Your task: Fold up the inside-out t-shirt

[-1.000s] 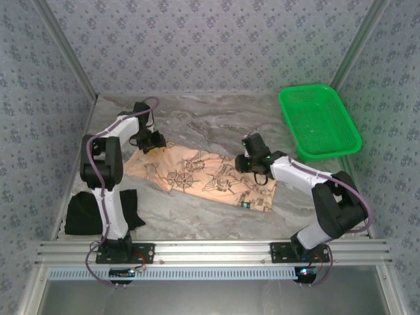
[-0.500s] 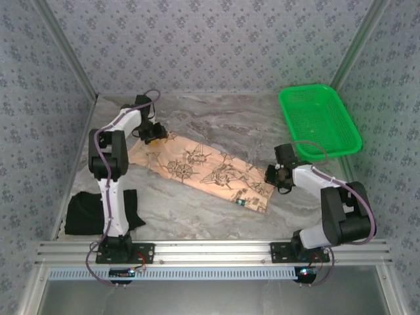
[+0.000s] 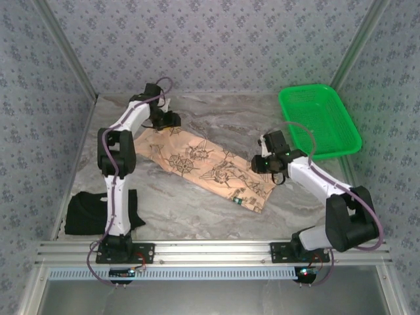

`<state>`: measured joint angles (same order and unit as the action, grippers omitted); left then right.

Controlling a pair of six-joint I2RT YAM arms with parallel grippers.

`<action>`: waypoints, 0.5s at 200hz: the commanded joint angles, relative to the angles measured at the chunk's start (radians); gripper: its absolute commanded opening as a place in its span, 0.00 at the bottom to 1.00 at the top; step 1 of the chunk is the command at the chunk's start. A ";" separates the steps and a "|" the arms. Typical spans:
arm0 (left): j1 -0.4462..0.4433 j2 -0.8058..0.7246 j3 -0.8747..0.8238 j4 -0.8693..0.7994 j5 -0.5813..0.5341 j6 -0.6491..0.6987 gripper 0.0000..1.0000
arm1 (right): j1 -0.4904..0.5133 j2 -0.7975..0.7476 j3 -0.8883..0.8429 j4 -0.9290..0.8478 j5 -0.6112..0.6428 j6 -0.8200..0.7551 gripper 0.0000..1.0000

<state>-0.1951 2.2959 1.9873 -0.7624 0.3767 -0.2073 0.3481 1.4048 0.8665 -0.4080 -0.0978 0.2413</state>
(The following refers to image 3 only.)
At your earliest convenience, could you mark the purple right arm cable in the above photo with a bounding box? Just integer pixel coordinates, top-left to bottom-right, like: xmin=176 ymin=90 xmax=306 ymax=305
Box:
xmin=262 ymin=121 xmax=385 ymax=287

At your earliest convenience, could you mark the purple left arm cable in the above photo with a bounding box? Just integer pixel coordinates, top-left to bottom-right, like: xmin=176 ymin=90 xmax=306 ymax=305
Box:
xmin=85 ymin=77 xmax=174 ymax=288

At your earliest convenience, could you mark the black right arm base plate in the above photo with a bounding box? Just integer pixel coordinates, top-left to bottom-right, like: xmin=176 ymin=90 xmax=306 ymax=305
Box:
xmin=269 ymin=241 xmax=331 ymax=264

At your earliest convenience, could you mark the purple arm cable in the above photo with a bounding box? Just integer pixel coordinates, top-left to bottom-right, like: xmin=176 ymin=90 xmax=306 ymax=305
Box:
xmin=262 ymin=121 xmax=385 ymax=287
xmin=85 ymin=77 xmax=174 ymax=288

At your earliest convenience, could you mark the black folded cloth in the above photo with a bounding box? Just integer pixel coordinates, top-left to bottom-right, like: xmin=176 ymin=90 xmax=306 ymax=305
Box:
xmin=64 ymin=189 xmax=146 ymax=236

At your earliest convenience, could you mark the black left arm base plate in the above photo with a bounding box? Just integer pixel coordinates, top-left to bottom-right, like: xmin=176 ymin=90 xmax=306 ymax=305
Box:
xmin=95 ymin=242 xmax=156 ymax=264

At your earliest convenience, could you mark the peach printed t-shirt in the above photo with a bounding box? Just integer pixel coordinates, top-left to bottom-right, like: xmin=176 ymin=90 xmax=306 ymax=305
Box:
xmin=133 ymin=121 xmax=276 ymax=214

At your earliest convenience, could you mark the white slotted cable duct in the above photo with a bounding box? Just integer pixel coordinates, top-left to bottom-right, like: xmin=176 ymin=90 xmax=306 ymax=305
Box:
xmin=47 ymin=266 xmax=303 ymax=280

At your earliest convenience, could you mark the aluminium mounting rail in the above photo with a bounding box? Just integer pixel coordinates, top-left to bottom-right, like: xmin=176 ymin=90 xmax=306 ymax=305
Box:
xmin=34 ymin=239 xmax=393 ymax=266

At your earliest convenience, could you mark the aluminium frame post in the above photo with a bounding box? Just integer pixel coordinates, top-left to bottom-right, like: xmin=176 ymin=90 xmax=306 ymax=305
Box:
xmin=324 ymin=0 xmax=393 ymax=101
xmin=32 ymin=0 xmax=99 ymax=101

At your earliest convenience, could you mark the green plastic mesh basket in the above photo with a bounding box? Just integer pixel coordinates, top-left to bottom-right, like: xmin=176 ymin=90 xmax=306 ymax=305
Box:
xmin=278 ymin=84 xmax=362 ymax=161

